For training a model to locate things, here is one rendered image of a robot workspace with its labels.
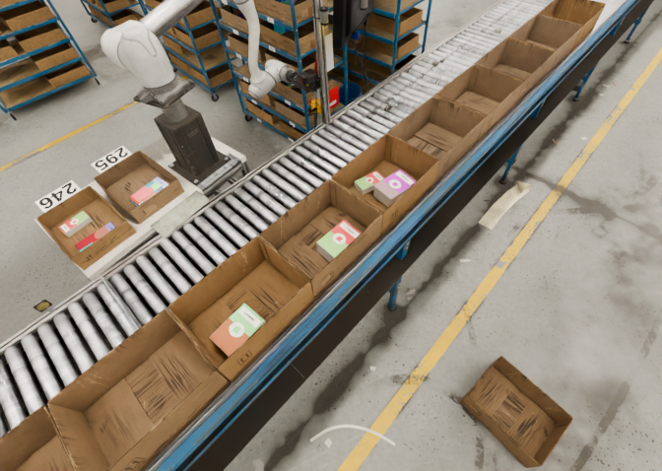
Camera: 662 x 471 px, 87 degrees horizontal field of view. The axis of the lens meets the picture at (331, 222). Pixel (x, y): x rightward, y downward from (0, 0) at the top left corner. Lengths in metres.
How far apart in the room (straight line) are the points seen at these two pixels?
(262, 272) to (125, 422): 0.65
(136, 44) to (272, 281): 1.13
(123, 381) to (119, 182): 1.20
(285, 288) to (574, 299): 1.91
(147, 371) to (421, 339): 1.48
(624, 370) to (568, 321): 0.33
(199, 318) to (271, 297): 0.27
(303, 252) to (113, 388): 0.80
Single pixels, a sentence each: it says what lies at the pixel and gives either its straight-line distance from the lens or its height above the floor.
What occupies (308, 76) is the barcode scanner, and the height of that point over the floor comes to 1.08.
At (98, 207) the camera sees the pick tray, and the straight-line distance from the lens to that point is 2.23.
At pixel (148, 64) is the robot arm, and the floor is 1.38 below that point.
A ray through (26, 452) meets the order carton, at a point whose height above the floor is 0.92.
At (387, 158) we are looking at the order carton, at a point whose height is 0.91.
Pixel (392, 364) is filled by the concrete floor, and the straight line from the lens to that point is 2.20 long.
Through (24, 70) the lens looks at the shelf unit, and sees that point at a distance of 5.19.
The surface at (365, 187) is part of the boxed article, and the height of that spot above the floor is 0.92.
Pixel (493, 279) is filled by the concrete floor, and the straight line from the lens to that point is 2.56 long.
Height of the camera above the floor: 2.11
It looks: 53 degrees down
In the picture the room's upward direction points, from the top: 5 degrees counter-clockwise
